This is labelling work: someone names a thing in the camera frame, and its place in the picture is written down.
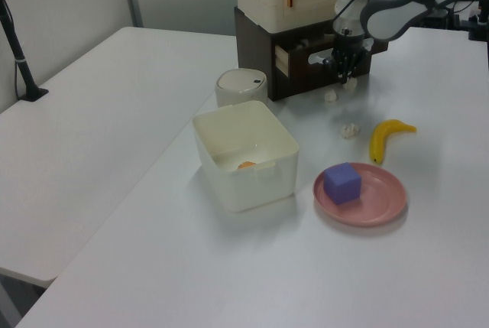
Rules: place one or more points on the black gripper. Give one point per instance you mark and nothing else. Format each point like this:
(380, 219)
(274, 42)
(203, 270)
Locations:
(349, 43)

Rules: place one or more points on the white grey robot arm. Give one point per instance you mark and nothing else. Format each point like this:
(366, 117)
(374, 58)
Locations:
(393, 10)

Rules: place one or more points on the grey object inside drawer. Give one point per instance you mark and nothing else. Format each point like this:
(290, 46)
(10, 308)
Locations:
(303, 43)

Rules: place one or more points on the dark brown drawer cabinet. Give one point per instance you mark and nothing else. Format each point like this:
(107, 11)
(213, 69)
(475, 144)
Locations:
(252, 45)

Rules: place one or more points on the white crumpled paper ball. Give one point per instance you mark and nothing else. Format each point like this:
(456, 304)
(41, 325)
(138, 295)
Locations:
(350, 85)
(350, 132)
(331, 96)

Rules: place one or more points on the yellow banana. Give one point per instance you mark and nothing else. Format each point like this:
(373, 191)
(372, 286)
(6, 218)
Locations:
(378, 140)

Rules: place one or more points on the black device with red light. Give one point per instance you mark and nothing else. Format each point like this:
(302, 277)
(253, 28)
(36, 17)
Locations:
(439, 18)

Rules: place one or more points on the small white trash can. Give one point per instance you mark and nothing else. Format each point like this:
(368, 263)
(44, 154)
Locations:
(238, 84)

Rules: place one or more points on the purple cube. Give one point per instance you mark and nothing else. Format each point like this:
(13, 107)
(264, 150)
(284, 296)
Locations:
(342, 184)

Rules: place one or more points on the pink plate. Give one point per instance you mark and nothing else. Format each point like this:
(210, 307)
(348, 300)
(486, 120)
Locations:
(378, 200)

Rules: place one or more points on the small orange object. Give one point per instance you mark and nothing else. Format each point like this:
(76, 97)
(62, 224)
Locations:
(246, 165)

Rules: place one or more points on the white plastic storage bin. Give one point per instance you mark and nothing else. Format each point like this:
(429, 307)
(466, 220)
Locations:
(252, 190)

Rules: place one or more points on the black table clamp mount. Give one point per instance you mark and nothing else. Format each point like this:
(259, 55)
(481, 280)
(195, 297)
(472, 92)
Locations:
(479, 24)

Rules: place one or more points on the black camera stand pole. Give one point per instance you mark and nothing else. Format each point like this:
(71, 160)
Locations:
(19, 61)

